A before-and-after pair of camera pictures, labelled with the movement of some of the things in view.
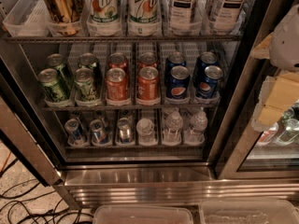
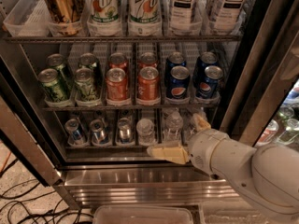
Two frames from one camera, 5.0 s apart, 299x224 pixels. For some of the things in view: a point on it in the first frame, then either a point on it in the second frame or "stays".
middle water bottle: [174, 124] stays
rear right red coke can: [148, 60] stays
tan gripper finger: [277, 93] -> [174, 154]
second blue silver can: [99, 133] stays
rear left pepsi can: [174, 59] stays
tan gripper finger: [263, 49] -> [199, 123]
